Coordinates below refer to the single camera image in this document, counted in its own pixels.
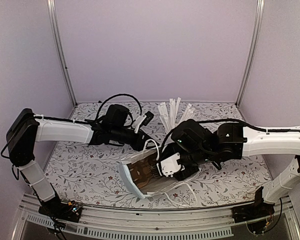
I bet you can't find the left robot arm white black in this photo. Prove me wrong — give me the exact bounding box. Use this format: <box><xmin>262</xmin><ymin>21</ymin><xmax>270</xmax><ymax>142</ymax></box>
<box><xmin>1</xmin><ymin>104</ymin><xmax>154</xmax><ymax>217</ymax></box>

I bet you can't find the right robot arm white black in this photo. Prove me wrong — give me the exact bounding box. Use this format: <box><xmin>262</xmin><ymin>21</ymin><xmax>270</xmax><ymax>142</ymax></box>
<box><xmin>166</xmin><ymin>118</ymin><xmax>300</xmax><ymax>218</ymax></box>

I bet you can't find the brown cardboard cup carrier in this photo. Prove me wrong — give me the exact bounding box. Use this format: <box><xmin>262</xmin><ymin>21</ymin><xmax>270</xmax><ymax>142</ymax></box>
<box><xmin>127</xmin><ymin>157</ymin><xmax>161</xmax><ymax>189</ymax></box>

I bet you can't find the left aluminium frame post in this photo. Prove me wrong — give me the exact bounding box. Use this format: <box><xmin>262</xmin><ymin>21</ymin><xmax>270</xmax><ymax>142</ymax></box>
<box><xmin>46</xmin><ymin>0</ymin><xmax>78</xmax><ymax>108</ymax></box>

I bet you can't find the right aluminium frame post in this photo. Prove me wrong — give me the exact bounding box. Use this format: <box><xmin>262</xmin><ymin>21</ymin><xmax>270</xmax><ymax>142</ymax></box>
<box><xmin>235</xmin><ymin>0</ymin><xmax>265</xmax><ymax>108</ymax></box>

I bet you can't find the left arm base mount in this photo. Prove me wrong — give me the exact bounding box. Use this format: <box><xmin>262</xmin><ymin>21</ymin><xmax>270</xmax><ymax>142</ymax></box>
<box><xmin>38</xmin><ymin>199</ymin><xmax>83</xmax><ymax>223</ymax></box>

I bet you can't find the front aluminium rail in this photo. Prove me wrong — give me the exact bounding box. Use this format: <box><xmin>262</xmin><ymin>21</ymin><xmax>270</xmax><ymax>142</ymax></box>
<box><xmin>11</xmin><ymin>194</ymin><xmax>300</xmax><ymax>240</ymax></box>

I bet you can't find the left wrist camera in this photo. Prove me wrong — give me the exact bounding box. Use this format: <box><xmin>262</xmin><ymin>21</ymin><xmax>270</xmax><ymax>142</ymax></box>
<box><xmin>131</xmin><ymin>111</ymin><xmax>154</xmax><ymax>133</ymax></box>

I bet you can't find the floral patterned table mat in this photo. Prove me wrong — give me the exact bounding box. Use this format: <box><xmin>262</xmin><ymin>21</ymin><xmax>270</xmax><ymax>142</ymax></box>
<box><xmin>38</xmin><ymin>101</ymin><xmax>277</xmax><ymax>210</ymax></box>

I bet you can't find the black braided cable loop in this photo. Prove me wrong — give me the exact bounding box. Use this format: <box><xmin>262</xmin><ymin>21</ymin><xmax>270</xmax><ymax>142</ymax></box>
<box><xmin>94</xmin><ymin>93</ymin><xmax>143</xmax><ymax>123</ymax></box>

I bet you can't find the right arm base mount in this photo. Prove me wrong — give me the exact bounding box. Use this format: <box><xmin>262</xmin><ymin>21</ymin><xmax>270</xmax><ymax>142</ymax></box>
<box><xmin>231</xmin><ymin>202</ymin><xmax>275</xmax><ymax>235</ymax></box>

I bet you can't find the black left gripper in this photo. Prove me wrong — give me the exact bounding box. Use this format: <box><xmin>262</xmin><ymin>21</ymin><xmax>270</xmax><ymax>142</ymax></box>
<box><xmin>111</xmin><ymin>126</ymin><xmax>160</xmax><ymax>153</ymax></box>

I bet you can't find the bundle of white wrapped straws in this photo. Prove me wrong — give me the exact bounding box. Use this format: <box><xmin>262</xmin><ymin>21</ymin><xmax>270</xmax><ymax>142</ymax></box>
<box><xmin>157</xmin><ymin>97</ymin><xmax>196</xmax><ymax>134</ymax></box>

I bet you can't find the aluminium frame post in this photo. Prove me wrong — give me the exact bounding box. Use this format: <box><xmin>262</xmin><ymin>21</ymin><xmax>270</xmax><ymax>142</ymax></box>
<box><xmin>235</xmin><ymin>0</ymin><xmax>265</xmax><ymax>108</ymax></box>
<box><xmin>46</xmin><ymin>0</ymin><xmax>78</xmax><ymax>108</ymax></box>

